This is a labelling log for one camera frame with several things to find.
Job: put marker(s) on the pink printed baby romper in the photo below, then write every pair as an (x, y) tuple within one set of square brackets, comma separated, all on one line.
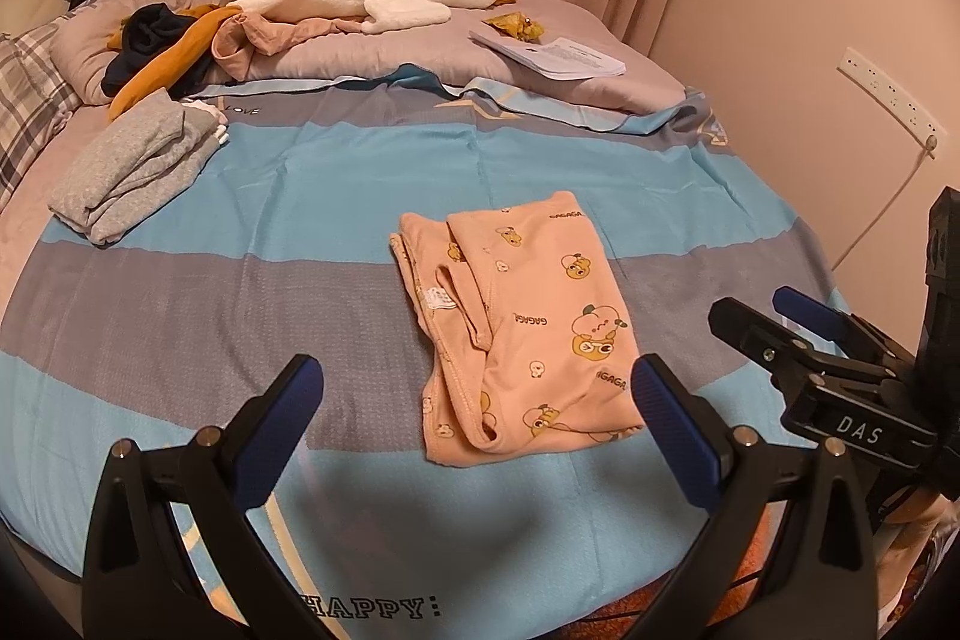
[(540, 280)]

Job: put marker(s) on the dark navy garment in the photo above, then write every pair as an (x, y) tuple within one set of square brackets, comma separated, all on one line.
[(150, 29)]

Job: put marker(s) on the lilac quilt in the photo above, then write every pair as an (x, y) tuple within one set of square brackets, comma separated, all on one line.
[(420, 51)]

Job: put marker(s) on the white paper stack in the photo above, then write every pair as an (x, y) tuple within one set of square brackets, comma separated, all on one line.
[(562, 55)]

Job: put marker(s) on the dusty pink garment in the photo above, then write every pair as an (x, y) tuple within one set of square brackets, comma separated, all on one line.
[(255, 40)]

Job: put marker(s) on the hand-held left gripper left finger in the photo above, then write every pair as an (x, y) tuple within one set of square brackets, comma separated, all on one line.
[(281, 415)]

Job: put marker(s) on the yellow crumpled wrapper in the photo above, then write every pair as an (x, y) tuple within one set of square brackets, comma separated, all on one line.
[(517, 25)]

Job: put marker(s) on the plaid pillow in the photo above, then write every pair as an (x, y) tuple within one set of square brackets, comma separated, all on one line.
[(30, 78)]

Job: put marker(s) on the white wall power strip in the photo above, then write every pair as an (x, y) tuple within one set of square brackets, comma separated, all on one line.
[(889, 89)]

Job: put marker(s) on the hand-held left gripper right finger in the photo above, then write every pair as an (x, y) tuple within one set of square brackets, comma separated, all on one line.
[(671, 430)]

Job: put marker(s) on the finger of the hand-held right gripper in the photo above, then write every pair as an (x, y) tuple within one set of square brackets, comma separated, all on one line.
[(750, 329), (810, 310)]

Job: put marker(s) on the lilac bed sheet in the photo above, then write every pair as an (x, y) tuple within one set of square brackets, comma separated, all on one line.
[(30, 220)]

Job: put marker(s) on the grey folded clothes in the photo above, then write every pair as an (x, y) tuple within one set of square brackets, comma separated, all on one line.
[(127, 160)]

